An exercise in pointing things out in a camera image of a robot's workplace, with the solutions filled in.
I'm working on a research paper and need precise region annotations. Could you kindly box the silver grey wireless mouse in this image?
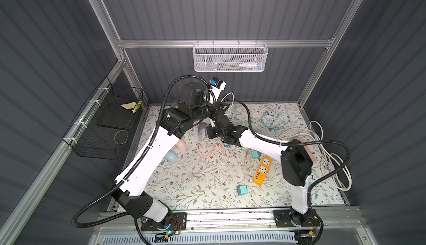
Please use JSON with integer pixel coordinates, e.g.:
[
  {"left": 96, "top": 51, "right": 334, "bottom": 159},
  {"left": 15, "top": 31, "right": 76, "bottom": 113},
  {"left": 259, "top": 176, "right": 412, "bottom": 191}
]
[{"left": 197, "top": 122, "right": 208, "bottom": 142}]

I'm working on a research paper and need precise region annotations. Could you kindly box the blue-grey charger plug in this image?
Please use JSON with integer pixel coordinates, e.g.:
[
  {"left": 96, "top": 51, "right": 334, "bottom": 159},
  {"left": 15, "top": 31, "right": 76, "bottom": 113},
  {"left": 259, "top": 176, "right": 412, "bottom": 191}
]
[{"left": 251, "top": 151, "right": 261, "bottom": 159}]

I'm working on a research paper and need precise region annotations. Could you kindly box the pink wireless mouse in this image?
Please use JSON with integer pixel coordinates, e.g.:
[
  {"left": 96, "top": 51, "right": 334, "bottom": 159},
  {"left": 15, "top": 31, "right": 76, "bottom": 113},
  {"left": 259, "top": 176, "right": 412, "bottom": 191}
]
[{"left": 175, "top": 139, "right": 186, "bottom": 149}]

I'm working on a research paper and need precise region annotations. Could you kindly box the teal charging cable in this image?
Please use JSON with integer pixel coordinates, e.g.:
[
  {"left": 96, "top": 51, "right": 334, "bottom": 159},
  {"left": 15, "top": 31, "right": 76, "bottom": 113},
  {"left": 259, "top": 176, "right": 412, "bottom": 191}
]
[{"left": 259, "top": 111, "right": 294, "bottom": 132}]

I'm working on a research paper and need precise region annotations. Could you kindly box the teal charger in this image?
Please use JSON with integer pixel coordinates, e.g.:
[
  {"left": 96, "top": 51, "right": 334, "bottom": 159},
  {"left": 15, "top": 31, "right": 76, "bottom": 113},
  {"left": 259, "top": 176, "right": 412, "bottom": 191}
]
[{"left": 237, "top": 185, "right": 248, "bottom": 196}]

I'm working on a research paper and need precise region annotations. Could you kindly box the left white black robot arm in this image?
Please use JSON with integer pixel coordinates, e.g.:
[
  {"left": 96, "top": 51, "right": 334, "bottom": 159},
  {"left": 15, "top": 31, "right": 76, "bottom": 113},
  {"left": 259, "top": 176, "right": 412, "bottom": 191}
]
[{"left": 71, "top": 77, "right": 226, "bottom": 228}]

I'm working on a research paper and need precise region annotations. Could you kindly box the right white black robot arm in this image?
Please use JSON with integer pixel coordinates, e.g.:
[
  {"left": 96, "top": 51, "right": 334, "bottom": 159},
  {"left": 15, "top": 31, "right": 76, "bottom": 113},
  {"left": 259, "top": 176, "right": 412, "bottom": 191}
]
[{"left": 207, "top": 101, "right": 351, "bottom": 226}]

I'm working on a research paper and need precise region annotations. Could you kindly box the orange power strip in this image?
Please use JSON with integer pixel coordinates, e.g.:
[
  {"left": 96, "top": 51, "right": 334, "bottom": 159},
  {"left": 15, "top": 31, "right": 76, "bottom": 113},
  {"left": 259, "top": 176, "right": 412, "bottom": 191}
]
[{"left": 253, "top": 156, "right": 272, "bottom": 186}]

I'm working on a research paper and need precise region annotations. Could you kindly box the pink power strip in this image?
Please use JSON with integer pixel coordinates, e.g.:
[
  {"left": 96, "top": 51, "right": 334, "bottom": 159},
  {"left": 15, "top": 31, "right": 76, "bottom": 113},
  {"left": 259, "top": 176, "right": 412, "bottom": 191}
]
[{"left": 290, "top": 136, "right": 316, "bottom": 163}]

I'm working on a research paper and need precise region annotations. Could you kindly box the yellow sticky note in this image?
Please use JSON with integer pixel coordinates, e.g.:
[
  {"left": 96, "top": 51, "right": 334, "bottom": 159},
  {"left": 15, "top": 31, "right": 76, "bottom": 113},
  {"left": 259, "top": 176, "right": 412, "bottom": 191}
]
[{"left": 121, "top": 102, "right": 136, "bottom": 110}]

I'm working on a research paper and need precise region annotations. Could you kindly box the black notebook in basket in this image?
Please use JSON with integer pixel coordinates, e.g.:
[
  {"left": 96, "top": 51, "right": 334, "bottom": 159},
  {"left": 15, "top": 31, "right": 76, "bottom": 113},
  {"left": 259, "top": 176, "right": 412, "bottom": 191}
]
[{"left": 97, "top": 104, "right": 135, "bottom": 130}]

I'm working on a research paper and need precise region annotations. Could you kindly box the pink charging cable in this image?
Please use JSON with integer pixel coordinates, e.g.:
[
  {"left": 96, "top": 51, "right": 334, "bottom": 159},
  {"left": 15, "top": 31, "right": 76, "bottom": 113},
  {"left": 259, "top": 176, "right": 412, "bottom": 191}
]
[{"left": 196, "top": 141, "right": 230, "bottom": 161}]

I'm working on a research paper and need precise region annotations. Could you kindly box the white wire mesh basket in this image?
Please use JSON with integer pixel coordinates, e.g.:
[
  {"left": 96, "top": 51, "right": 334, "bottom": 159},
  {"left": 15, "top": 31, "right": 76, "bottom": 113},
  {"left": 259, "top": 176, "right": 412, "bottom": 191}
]
[{"left": 192, "top": 41, "right": 268, "bottom": 72}]

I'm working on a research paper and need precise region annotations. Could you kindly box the light blue wireless mouse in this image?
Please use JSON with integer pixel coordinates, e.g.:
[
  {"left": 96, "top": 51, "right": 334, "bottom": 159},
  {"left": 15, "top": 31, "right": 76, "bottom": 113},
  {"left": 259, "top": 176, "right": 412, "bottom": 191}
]
[{"left": 164, "top": 150, "right": 178, "bottom": 163}]

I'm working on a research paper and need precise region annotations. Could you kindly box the white power cord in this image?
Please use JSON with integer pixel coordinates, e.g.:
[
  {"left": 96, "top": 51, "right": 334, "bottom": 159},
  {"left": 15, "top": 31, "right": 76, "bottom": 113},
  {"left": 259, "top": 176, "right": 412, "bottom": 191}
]
[{"left": 276, "top": 121, "right": 353, "bottom": 192}]

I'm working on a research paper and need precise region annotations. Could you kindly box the black wire wall basket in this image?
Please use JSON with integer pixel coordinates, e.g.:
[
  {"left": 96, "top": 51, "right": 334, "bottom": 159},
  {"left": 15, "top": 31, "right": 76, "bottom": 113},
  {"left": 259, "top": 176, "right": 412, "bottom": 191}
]
[{"left": 63, "top": 77, "right": 143, "bottom": 161}]

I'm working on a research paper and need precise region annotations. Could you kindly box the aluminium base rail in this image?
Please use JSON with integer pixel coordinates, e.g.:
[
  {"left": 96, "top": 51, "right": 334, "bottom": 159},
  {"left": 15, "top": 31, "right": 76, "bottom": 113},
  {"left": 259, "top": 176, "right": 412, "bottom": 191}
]
[{"left": 96, "top": 206, "right": 367, "bottom": 236}]

